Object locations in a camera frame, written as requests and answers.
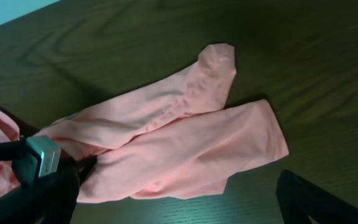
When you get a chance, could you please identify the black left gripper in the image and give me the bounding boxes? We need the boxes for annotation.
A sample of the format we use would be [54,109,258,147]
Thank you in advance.
[0,156,97,224]

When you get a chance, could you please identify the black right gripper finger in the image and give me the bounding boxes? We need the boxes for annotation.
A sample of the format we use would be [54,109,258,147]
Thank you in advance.
[276,169,358,224]

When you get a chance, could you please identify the pink t-shirt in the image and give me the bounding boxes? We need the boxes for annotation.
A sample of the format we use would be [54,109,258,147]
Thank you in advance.
[0,42,290,209]

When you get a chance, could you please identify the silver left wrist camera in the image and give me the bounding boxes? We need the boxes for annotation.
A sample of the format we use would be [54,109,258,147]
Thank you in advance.
[11,136,62,187]

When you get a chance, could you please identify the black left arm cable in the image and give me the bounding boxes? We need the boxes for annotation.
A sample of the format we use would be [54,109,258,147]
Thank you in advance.
[0,138,27,162]

